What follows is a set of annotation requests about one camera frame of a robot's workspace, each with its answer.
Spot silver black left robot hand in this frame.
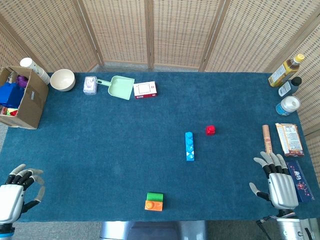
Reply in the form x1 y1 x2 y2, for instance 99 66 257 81
0 163 47 224

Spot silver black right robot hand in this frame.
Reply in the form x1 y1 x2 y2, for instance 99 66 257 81
249 151 300 211

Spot dark blue patterned box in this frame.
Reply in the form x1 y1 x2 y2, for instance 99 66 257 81
285 160 316 204

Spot orange snack box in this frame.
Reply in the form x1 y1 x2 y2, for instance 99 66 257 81
275 122 305 158

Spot tan cardboard tube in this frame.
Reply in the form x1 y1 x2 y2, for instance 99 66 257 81
261 124 275 155

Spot blue bottle with white cap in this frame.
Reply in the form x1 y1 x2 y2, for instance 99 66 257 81
275 95 301 117

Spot red yellow green toy pieces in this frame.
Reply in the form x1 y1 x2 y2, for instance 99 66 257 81
0 105 20 117

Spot brown cardboard box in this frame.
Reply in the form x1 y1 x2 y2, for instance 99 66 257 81
0 66 50 131

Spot blue plastic toy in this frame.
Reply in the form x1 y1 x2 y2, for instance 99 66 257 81
0 82 25 110

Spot long blue four-stud block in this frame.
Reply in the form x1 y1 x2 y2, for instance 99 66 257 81
185 131 196 162

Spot blue carpet table cover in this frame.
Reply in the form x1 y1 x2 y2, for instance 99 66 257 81
0 71 320 223

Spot dark bottle with black cap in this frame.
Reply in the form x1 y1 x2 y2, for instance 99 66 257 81
277 76 303 98

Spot yellow-capped tea bottle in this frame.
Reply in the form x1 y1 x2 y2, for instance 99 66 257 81
267 53 306 88

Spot purple plastic toy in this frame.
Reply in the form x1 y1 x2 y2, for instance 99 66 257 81
16 74 28 89

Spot cream bowl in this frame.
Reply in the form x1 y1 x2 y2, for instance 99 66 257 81
49 68 76 93

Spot orange sloped toy block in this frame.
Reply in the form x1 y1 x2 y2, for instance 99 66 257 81
144 199 164 212

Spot stack of paper cups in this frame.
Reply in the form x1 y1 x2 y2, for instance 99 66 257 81
19 57 51 85

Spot grey robot torso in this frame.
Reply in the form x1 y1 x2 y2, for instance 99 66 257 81
99 220 209 240

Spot clear plastic box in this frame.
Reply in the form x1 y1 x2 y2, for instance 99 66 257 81
82 75 99 96

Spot mint green dustpan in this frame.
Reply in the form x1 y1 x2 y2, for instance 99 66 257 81
95 75 136 101

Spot red and white carton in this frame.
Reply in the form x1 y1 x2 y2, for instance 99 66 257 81
132 81 159 100

